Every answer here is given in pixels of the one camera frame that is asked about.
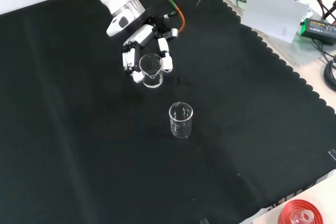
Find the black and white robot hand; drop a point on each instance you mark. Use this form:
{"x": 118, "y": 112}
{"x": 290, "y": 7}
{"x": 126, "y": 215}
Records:
{"x": 143, "y": 35}

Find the clear glass beaker with markings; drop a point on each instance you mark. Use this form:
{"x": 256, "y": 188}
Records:
{"x": 152, "y": 79}

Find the black bench cloth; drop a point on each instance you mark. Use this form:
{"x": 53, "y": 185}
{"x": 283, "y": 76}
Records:
{"x": 78, "y": 129}

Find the grey tape strip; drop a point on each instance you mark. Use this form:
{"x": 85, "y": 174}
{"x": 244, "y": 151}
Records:
{"x": 333, "y": 154}
{"x": 204, "y": 221}

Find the red ribbed round funnel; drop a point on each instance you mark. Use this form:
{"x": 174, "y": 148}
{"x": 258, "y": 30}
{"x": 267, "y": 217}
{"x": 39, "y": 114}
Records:
{"x": 288, "y": 208}

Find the grey metal base plate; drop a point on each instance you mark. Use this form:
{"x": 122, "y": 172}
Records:
{"x": 302, "y": 51}

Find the black power supply green label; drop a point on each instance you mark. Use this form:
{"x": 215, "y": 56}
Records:
{"x": 319, "y": 28}

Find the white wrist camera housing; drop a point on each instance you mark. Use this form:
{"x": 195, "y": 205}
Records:
{"x": 118, "y": 23}

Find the small clear glass flask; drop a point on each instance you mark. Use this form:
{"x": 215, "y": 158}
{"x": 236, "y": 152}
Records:
{"x": 304, "y": 217}

